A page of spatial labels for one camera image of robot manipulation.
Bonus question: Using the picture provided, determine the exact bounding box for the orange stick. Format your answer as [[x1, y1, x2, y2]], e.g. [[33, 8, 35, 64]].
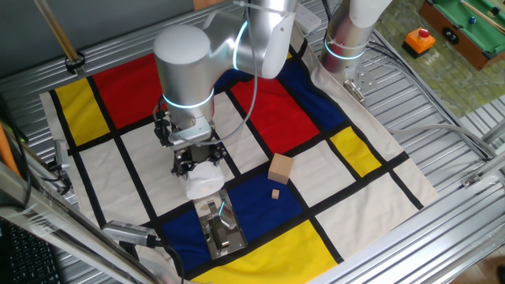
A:
[[0, 121, 21, 178]]

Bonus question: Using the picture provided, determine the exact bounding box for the black keyboard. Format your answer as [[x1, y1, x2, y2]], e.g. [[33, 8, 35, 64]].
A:
[[0, 219, 64, 284]]

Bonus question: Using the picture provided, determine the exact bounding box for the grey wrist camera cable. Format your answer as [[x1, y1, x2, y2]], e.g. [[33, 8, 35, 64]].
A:
[[204, 0, 260, 148]]

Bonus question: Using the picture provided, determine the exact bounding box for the small silver bracket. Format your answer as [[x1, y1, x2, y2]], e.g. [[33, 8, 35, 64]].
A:
[[459, 172, 482, 189]]

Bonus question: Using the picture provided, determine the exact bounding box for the aluminium frame bar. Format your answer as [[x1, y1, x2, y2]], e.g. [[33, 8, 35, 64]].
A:
[[0, 161, 163, 284]]

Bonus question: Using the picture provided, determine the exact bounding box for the orange emergency stop button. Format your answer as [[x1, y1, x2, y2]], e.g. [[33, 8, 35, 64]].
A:
[[401, 27, 437, 59]]

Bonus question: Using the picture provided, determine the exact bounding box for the colour block patterned cloth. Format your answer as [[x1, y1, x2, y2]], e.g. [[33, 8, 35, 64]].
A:
[[39, 11, 440, 284]]

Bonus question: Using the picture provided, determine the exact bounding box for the small silver camera on mount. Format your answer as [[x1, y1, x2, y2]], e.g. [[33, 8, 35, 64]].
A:
[[53, 140, 72, 173]]

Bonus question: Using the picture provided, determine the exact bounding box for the white toilet paper roll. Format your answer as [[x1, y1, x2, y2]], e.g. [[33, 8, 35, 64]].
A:
[[184, 161, 226, 201]]

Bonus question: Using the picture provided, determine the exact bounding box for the brass rod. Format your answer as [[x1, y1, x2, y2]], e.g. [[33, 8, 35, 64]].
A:
[[33, 0, 82, 64]]

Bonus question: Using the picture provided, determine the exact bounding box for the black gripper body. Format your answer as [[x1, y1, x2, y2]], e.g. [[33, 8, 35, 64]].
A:
[[175, 142, 218, 169]]

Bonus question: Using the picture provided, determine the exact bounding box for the miniature green pool table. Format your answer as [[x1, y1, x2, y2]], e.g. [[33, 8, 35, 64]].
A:
[[417, 0, 505, 71]]

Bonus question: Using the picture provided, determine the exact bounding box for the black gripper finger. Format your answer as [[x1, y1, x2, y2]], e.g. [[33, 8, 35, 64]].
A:
[[170, 154, 189, 179], [211, 146, 229, 170]]

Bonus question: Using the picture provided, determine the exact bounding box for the white power strip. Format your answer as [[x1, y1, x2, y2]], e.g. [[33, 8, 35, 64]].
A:
[[294, 2, 323, 35]]

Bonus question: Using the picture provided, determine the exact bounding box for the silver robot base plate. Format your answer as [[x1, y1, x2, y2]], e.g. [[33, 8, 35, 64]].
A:
[[342, 65, 376, 104]]

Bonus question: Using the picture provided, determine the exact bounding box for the black rod clamp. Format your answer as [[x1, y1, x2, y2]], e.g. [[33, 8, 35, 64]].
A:
[[65, 50, 86, 75]]

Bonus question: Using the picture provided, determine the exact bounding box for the grey hose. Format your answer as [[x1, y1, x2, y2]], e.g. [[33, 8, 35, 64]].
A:
[[388, 124, 494, 159]]

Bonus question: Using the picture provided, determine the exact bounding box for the silver camera with black cable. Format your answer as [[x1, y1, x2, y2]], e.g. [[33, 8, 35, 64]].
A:
[[101, 219, 186, 279]]

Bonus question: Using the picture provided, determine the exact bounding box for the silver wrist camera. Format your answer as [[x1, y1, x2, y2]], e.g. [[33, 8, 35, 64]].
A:
[[167, 118, 215, 150]]

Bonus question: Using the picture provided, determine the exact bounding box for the large wooden cube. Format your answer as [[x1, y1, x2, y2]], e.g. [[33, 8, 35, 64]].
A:
[[267, 152, 295, 185]]

